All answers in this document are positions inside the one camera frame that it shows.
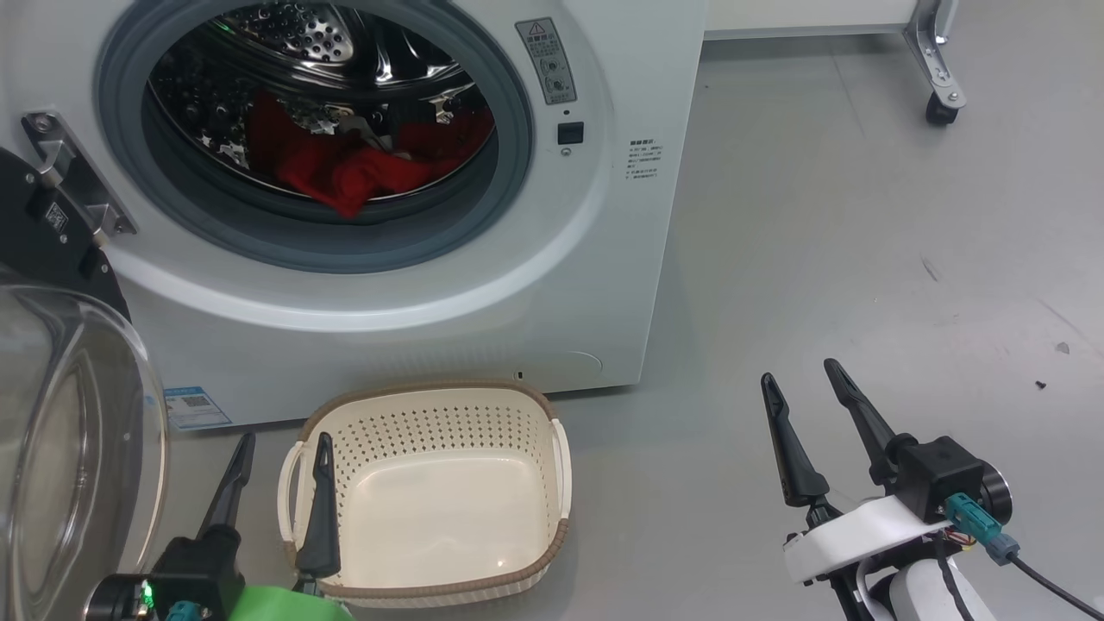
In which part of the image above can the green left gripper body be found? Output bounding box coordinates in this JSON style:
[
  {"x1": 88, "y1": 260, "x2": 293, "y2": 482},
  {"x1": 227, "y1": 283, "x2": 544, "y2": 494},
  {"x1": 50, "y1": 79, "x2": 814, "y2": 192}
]
[{"x1": 226, "y1": 585, "x2": 354, "y2": 621}]

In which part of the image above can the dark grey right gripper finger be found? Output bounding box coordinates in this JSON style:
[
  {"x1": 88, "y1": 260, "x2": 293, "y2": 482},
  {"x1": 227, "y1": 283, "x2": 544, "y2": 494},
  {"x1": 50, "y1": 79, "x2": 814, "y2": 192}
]
[
  {"x1": 762, "y1": 373, "x2": 831, "y2": 508},
  {"x1": 824, "y1": 359, "x2": 898, "y2": 484}
]

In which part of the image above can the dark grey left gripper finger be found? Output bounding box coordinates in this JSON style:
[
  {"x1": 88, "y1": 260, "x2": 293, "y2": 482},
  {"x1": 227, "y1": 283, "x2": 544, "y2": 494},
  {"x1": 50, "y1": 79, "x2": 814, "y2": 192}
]
[
  {"x1": 198, "y1": 433, "x2": 256, "y2": 540},
  {"x1": 296, "y1": 433, "x2": 342, "y2": 578}
]

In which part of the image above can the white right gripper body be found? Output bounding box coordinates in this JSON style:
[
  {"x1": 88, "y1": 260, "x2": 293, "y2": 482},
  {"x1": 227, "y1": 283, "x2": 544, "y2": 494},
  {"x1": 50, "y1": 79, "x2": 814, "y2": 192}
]
[{"x1": 783, "y1": 496, "x2": 950, "y2": 581}]

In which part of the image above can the round black glass washer door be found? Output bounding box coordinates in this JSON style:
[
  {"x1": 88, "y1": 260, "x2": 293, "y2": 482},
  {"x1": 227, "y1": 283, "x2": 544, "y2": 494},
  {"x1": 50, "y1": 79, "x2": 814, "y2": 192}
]
[{"x1": 0, "y1": 147, "x2": 171, "y2": 621}]

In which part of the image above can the red garment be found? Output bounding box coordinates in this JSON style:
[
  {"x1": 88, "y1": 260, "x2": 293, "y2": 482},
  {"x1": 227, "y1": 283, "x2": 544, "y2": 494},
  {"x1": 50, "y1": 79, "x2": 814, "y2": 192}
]
[{"x1": 246, "y1": 91, "x2": 497, "y2": 219}]

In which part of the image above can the cream perforated laundry basket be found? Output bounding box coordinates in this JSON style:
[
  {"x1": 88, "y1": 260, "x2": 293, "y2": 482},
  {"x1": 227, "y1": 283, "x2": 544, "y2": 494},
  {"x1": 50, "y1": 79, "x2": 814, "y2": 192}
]
[{"x1": 278, "y1": 380, "x2": 573, "y2": 610}]

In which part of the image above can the white front-load washing machine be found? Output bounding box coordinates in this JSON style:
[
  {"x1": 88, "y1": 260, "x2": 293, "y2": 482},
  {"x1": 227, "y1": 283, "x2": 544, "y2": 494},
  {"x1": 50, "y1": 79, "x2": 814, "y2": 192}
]
[{"x1": 0, "y1": 0, "x2": 710, "y2": 430}]

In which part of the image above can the metal door hinge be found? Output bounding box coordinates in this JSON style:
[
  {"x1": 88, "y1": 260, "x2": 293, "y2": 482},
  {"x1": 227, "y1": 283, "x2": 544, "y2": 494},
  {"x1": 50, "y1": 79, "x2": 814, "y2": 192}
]
[{"x1": 22, "y1": 110, "x2": 137, "y2": 248}]

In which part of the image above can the blue energy label sticker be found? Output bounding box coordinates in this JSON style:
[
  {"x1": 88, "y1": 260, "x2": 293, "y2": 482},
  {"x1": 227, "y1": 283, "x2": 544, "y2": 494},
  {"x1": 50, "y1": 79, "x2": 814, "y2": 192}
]
[{"x1": 164, "y1": 386, "x2": 234, "y2": 432}]

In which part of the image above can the small text notice sticker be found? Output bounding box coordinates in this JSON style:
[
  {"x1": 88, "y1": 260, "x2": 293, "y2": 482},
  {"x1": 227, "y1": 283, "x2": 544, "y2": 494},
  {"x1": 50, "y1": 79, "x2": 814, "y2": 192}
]
[{"x1": 627, "y1": 138, "x2": 663, "y2": 180}]

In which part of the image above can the metal leg with caster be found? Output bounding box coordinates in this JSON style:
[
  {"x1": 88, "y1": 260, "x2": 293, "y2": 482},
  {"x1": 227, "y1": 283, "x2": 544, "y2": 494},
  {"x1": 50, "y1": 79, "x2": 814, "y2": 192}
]
[{"x1": 903, "y1": 0, "x2": 967, "y2": 127}]

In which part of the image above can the white partition panel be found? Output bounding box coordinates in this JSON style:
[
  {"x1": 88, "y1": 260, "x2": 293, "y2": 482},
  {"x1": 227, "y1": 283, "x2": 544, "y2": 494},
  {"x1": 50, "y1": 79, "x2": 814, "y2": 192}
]
[{"x1": 705, "y1": 0, "x2": 919, "y2": 41}]

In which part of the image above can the grey warning sticker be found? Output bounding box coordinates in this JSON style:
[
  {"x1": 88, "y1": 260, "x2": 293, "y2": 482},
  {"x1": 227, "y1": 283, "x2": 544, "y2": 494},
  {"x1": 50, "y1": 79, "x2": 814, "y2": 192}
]
[{"x1": 516, "y1": 17, "x2": 577, "y2": 106}]

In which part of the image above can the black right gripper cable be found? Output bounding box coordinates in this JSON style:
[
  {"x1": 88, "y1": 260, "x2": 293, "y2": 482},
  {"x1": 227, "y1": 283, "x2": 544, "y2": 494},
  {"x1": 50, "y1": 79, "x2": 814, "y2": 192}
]
[{"x1": 944, "y1": 493, "x2": 1104, "y2": 621}]

